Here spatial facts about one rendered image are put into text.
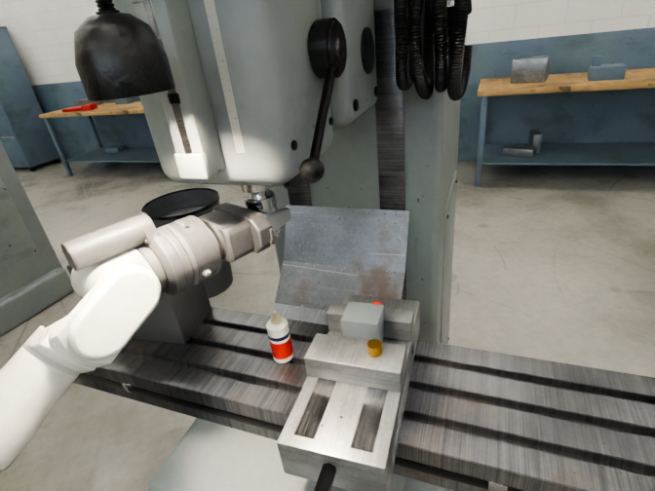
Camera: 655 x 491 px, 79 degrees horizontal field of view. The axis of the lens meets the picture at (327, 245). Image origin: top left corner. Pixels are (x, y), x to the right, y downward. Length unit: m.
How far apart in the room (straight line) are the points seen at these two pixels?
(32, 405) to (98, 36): 0.36
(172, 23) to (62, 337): 0.33
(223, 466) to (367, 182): 0.64
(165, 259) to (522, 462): 0.55
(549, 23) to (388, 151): 3.89
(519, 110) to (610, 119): 0.83
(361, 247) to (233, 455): 0.52
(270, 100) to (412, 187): 0.53
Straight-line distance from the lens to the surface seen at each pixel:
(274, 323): 0.75
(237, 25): 0.47
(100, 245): 0.51
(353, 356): 0.63
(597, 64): 4.24
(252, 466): 0.78
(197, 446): 0.84
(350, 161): 0.95
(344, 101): 0.64
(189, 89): 0.48
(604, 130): 4.94
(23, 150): 7.83
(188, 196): 2.91
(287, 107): 0.49
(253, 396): 0.76
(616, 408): 0.79
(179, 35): 0.48
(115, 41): 0.38
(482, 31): 4.70
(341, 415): 0.61
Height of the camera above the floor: 1.48
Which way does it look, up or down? 28 degrees down
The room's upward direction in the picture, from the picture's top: 7 degrees counter-clockwise
